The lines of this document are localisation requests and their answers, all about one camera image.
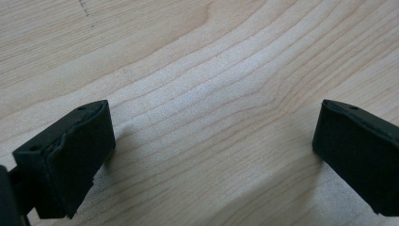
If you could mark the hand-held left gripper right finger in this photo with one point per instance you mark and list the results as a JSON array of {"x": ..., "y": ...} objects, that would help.
[{"x": 360, "y": 157}]

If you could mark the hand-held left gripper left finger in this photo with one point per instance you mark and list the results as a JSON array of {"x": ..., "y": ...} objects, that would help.
[{"x": 72, "y": 160}]

